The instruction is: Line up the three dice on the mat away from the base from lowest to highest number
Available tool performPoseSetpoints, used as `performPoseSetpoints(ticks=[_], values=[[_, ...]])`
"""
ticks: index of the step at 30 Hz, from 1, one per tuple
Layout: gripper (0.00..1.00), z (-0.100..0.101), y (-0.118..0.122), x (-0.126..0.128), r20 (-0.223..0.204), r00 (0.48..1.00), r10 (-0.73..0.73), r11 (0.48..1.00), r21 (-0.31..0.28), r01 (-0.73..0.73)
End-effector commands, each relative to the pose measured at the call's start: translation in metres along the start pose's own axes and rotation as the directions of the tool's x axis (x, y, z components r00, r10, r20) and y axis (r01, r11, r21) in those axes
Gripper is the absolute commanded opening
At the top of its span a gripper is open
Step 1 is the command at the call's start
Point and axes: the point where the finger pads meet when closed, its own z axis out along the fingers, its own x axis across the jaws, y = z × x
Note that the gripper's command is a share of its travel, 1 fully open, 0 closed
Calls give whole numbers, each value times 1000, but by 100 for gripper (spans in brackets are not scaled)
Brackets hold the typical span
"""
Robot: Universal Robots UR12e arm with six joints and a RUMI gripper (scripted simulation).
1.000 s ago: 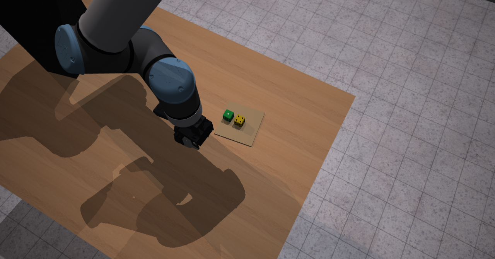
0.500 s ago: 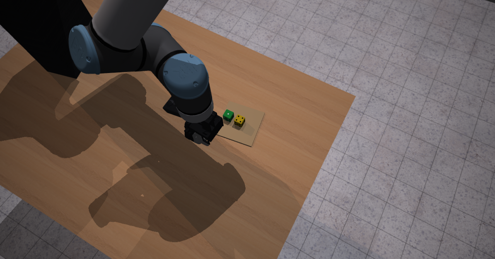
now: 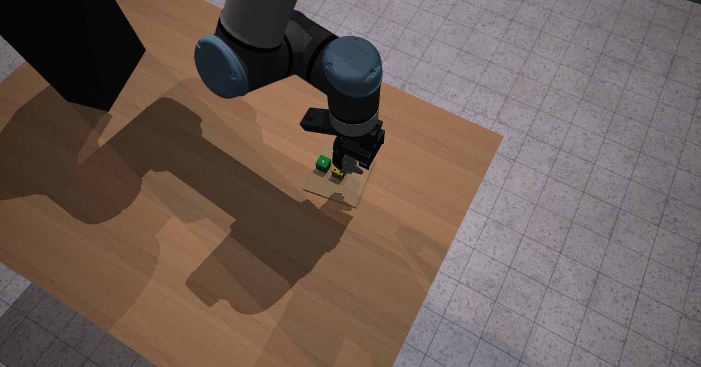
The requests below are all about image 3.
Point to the yellow die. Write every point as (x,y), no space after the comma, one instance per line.
(337,174)

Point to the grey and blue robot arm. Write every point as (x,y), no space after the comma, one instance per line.
(259,42)

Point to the green die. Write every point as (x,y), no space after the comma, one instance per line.
(323,163)

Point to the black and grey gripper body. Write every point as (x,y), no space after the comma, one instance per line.
(361,148)

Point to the tan flat mat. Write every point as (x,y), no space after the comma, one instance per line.
(347,191)

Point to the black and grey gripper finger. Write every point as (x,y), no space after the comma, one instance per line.
(345,163)

